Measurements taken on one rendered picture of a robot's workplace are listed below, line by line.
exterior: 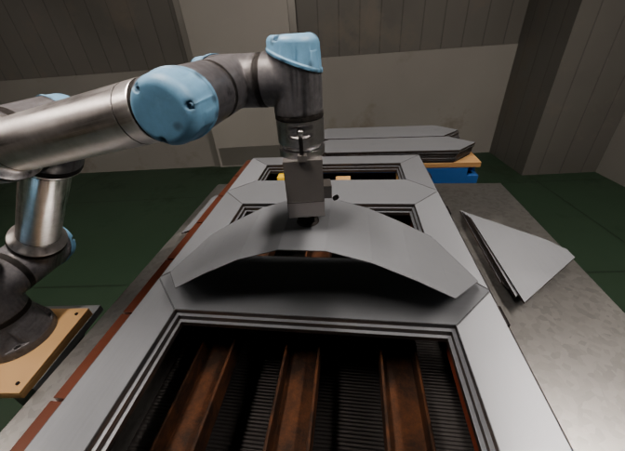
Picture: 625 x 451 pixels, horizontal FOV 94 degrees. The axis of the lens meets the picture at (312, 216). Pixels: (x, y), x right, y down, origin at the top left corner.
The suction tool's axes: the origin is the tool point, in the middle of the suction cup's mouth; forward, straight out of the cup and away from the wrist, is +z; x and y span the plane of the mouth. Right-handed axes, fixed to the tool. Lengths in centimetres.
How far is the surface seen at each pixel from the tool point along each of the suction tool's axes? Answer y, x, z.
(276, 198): 41.3, 11.4, 15.7
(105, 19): 300, 190, -55
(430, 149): 77, -54, 15
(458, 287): -9.2, -27.0, 9.6
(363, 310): -8.0, -9.8, 15.6
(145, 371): -17.1, 30.4, 17.3
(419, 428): -22.4, -18.5, 32.2
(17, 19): 305, 278, -60
